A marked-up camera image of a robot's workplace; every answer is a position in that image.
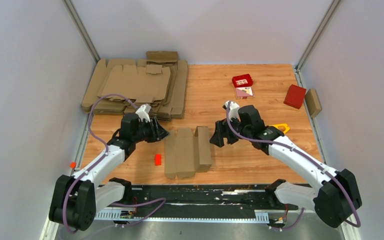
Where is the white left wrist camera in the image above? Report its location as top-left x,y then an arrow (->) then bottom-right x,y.
135,103 -> 152,123

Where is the small orange clip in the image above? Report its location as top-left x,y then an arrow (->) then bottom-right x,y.
69,162 -> 77,169

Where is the red box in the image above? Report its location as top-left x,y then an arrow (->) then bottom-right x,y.
283,84 -> 307,110

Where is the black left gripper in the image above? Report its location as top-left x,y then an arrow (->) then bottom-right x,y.
132,116 -> 170,144

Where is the small brown cardboard box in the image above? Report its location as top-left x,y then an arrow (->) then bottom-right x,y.
304,88 -> 322,118

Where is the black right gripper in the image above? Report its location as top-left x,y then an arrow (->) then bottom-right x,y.
209,114 -> 252,148

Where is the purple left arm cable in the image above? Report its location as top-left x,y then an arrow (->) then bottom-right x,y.
61,93 -> 167,235

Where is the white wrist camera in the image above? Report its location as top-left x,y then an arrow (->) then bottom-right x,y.
135,103 -> 152,123
223,100 -> 240,121

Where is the aluminium frame rail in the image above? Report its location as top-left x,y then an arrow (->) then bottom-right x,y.
45,198 -> 344,240

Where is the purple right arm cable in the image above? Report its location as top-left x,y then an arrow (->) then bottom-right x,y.
225,102 -> 362,232

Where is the yellow triangular plastic frame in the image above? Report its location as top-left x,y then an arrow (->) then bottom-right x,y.
269,123 -> 291,134

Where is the red plastic basket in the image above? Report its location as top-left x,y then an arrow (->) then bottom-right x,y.
231,73 -> 254,88

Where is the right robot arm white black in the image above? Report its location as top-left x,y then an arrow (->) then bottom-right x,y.
209,100 -> 362,228

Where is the stack of flat cardboard blanks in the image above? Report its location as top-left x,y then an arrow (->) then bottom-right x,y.
81,51 -> 189,121

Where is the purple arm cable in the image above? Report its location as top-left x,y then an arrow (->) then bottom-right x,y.
225,102 -> 362,232
61,93 -> 167,235

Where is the clear case with shapes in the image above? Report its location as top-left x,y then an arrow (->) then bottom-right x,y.
234,86 -> 254,100

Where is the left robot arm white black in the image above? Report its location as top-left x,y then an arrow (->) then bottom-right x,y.
48,113 -> 170,233

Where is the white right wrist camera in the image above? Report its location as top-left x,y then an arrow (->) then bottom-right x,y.
223,100 -> 240,121

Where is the small red block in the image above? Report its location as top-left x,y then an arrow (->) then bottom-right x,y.
154,153 -> 162,166

